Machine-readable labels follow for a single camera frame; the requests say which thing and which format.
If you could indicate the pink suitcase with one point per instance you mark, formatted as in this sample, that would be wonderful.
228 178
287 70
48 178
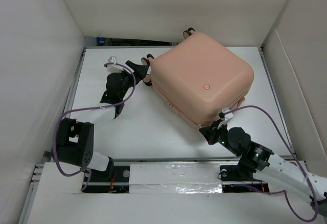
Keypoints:
199 77

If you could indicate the aluminium frame rail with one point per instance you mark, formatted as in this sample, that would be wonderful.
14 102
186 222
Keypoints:
177 159

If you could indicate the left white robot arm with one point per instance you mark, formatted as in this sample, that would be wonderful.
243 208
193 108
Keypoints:
74 135

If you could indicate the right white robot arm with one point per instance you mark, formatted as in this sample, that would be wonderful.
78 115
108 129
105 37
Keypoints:
261 163

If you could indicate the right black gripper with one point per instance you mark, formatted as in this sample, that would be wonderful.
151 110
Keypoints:
209 132

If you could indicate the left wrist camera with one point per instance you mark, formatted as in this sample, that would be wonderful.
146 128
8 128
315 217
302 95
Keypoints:
112 65

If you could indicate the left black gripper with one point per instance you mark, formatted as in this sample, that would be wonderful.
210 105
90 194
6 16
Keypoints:
139 71

